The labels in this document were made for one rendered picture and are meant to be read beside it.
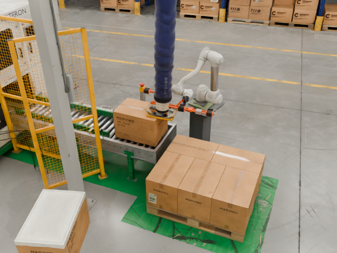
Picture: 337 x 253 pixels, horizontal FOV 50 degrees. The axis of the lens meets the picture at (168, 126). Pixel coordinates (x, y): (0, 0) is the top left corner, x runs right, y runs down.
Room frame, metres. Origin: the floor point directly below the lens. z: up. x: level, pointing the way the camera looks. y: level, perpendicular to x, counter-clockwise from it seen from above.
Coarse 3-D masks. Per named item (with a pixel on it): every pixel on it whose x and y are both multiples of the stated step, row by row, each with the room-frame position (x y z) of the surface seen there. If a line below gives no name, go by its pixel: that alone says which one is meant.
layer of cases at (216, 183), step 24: (192, 144) 3.87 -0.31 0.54; (216, 144) 3.87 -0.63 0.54; (168, 168) 3.39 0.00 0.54; (192, 168) 3.38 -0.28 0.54; (216, 168) 3.38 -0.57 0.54; (240, 168) 3.38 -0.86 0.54; (168, 192) 3.08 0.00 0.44; (192, 192) 2.97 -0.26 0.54; (216, 192) 2.97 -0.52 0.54; (240, 192) 2.97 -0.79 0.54; (192, 216) 2.97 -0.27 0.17; (216, 216) 2.86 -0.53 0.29; (240, 216) 2.75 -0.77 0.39
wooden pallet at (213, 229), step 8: (152, 208) 3.16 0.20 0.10; (160, 208) 3.12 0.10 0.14; (160, 216) 3.12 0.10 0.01; (168, 216) 3.11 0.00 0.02; (176, 216) 3.11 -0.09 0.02; (184, 216) 3.00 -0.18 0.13; (192, 224) 2.96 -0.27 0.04; (200, 224) 2.98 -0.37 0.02; (208, 224) 2.89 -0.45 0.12; (216, 232) 2.86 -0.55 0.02; (224, 232) 2.86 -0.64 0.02; (232, 232) 2.78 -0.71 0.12; (240, 240) 2.74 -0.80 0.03
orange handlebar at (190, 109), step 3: (150, 90) 4.32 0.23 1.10; (150, 102) 4.02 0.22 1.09; (153, 102) 4.01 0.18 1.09; (168, 105) 3.95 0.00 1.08; (174, 105) 3.96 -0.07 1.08; (177, 108) 3.91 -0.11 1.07; (186, 108) 3.92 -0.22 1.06; (189, 108) 3.89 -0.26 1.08; (192, 108) 3.89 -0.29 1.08; (189, 111) 3.86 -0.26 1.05; (192, 111) 3.85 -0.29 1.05; (195, 111) 3.84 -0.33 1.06; (201, 111) 3.83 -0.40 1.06; (204, 111) 3.85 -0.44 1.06; (213, 114) 3.79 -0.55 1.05
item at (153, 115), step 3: (147, 114) 3.92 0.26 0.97; (150, 114) 3.91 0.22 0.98; (153, 114) 3.91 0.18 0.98; (165, 114) 3.88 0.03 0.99; (153, 117) 3.88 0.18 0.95; (156, 117) 3.87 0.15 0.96; (159, 117) 3.86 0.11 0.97; (162, 117) 3.86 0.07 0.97; (165, 117) 3.85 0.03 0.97; (171, 117) 3.86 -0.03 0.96; (168, 120) 3.82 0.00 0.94; (171, 120) 3.81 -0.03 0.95
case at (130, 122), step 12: (120, 108) 4.11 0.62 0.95; (132, 108) 4.11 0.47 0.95; (144, 108) 4.11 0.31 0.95; (120, 120) 4.00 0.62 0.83; (132, 120) 3.93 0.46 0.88; (144, 120) 3.86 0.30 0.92; (156, 120) 3.86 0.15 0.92; (120, 132) 4.01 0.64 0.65; (132, 132) 3.94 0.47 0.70; (144, 132) 3.87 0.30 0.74; (156, 132) 3.85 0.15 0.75; (156, 144) 3.84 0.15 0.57
